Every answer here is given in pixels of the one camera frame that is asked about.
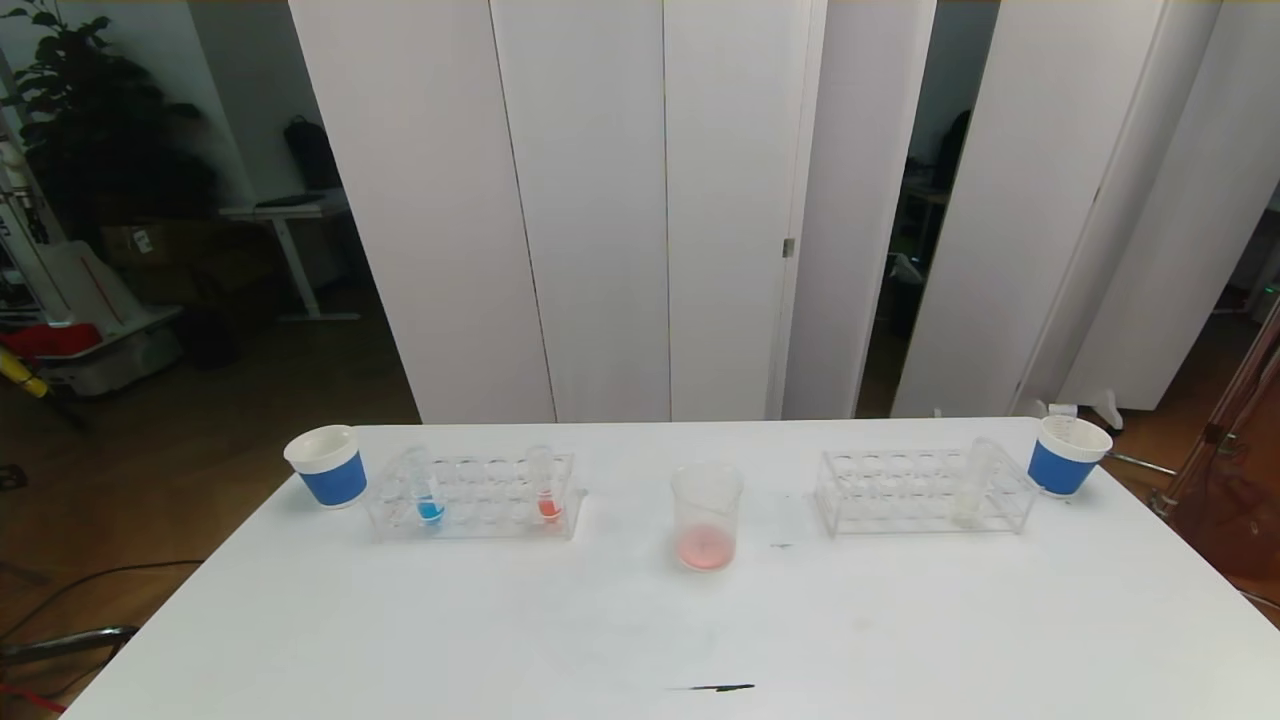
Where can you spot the brown cardboard box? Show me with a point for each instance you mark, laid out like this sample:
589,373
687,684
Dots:
165,255

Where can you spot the blue and white paper cup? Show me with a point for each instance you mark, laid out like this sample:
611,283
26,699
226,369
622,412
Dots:
335,480
1060,468

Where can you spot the dark green potted plant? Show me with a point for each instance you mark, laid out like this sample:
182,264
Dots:
100,130

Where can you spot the test tube with blue pigment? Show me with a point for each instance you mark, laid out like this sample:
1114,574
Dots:
430,510

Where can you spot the white office desk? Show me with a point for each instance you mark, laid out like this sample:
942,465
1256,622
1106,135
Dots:
290,210

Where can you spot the white partition panel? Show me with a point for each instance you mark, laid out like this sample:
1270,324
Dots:
1020,200
850,200
735,200
1180,250
420,200
590,200

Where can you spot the white partition foot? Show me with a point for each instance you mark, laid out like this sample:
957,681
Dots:
1105,408
1033,408

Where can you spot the grey metal chair leg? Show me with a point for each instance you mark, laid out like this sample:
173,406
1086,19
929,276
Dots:
100,635

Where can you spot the test tube with yellow pigment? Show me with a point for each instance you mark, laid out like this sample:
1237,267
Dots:
968,505

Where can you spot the clear glass beaker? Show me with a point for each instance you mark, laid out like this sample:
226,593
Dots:
706,545

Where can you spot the black backpack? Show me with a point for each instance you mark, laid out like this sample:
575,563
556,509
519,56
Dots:
312,155

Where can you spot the clear acrylic test tube rack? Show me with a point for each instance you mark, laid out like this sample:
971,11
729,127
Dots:
910,495
480,502

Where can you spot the brown metal stand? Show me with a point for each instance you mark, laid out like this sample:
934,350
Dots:
1230,500

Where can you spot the test tube with red pigment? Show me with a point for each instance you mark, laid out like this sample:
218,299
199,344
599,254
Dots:
1062,411
548,507

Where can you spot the yellow tool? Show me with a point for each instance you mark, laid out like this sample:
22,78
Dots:
22,378

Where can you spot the white wheeled machine base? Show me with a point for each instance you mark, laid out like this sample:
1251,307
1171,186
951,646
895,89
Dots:
110,345

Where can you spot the grey metal floor rod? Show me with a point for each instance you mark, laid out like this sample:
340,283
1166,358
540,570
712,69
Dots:
1140,462

